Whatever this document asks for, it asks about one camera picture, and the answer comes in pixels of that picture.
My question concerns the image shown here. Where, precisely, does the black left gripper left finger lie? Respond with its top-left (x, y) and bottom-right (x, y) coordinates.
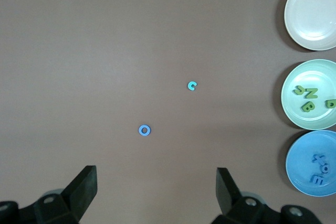
top-left (0, 165), bottom-right (98, 224)

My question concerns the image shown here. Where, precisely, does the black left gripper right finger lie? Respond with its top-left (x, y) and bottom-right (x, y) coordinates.
top-left (209, 167), bottom-right (320, 224)

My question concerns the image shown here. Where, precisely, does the green foam letter B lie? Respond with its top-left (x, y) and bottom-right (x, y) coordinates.
top-left (301, 100), bottom-right (317, 113)

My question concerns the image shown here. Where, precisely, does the blue foam plus sign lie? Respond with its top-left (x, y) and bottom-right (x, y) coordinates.
top-left (311, 154), bottom-right (326, 166)

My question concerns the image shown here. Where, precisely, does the green foam letter N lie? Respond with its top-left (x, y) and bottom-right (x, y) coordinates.
top-left (303, 87), bottom-right (319, 100)

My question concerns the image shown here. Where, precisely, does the blue round plate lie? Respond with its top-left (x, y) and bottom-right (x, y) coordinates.
top-left (285, 130), bottom-right (336, 197)

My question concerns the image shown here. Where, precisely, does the blue foam letter m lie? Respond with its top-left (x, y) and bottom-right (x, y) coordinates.
top-left (309, 173), bottom-right (326, 186)

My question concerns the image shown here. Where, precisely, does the blue foam letter o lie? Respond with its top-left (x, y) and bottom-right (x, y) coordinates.
top-left (138, 124), bottom-right (152, 137)

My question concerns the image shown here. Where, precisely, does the beige round plate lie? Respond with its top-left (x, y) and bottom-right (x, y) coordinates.
top-left (284, 0), bottom-right (336, 51)

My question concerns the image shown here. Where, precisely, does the green round plate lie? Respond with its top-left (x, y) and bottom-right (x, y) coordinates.
top-left (280, 59), bottom-right (336, 131)

